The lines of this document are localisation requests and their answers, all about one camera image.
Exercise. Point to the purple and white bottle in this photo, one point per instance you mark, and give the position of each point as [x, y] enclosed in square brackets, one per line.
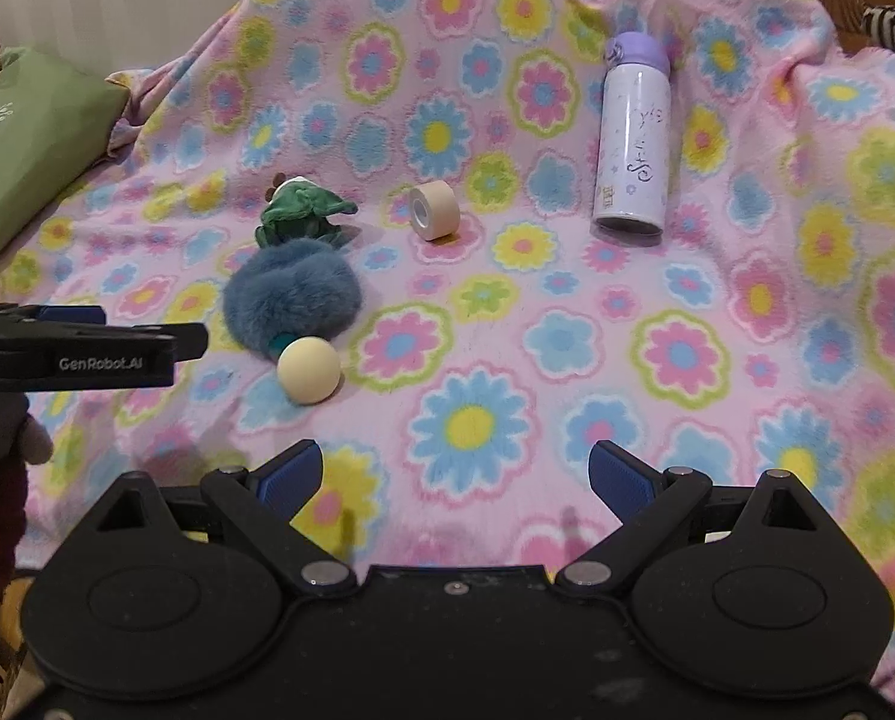
[633, 142]

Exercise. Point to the green pillow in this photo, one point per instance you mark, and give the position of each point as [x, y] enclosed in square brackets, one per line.
[35, 142]

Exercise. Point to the green plush doll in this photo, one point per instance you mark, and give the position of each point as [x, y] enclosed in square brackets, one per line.
[297, 210]

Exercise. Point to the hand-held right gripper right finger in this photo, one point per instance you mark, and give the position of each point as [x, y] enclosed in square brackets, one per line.
[624, 476]

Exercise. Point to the person's left hand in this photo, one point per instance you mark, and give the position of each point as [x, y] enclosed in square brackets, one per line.
[33, 435]

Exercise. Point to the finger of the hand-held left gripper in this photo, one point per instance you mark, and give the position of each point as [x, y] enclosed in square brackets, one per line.
[72, 313]
[170, 341]

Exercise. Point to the pink floral fleece blanket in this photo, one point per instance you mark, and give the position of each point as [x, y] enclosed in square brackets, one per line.
[492, 315]

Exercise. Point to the beige tape roll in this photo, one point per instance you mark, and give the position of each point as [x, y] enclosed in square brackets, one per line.
[434, 211]

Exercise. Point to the blue fluffy pom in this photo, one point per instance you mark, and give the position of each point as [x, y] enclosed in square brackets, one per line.
[290, 292]

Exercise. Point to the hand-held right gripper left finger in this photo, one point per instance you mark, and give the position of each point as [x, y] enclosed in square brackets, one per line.
[290, 476]

